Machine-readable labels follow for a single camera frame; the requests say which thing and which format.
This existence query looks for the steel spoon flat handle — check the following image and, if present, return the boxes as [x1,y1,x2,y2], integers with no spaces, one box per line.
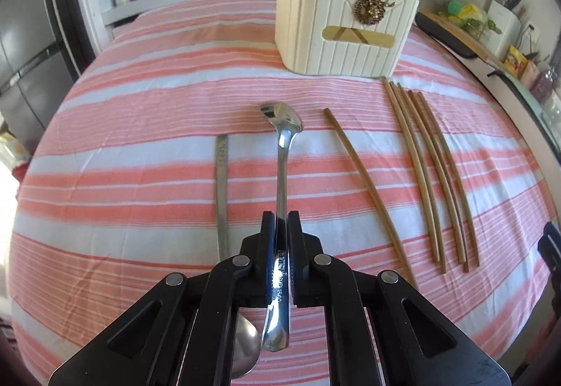
[214,135,260,380]

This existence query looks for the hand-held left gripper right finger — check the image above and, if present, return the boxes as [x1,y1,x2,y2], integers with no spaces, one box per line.
[287,211,511,386]

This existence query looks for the pink jar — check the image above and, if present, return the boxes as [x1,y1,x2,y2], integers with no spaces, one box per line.
[521,62,558,103]

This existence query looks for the steel spoon rounded handle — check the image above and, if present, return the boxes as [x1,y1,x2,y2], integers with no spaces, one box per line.
[259,102,304,352]

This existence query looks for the white knife block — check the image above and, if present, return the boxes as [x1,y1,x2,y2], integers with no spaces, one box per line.
[484,0,525,56]

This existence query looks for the wooden cutting board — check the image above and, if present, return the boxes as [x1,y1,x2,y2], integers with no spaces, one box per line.
[421,9,505,68]

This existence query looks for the yellow packet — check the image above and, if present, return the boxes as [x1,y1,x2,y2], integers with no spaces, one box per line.
[502,45,527,75]

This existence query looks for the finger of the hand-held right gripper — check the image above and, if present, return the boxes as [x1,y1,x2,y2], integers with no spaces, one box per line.
[538,222,561,294]

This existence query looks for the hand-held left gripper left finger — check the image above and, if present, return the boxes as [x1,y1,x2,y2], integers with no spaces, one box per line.
[48,211,278,386]

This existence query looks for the wooden chopstick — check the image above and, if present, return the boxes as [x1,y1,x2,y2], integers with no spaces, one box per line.
[408,91,471,273]
[397,83,468,263]
[381,77,439,263]
[418,92,481,268]
[390,82,448,274]
[323,108,419,291]

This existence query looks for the pink white striped tablecloth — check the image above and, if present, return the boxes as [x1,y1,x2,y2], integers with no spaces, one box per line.
[9,0,559,386]

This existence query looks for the grey refrigerator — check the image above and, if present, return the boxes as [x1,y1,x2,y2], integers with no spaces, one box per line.
[0,0,71,150]

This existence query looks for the plastic bag with sponges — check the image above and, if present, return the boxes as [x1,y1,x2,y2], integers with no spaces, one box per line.
[434,0,491,26]

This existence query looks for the cream utensil holder gold ornament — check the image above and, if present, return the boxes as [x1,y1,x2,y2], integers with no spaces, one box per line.
[274,0,420,77]

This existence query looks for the black flat board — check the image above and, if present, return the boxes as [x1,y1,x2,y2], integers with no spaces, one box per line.
[414,11,478,60]

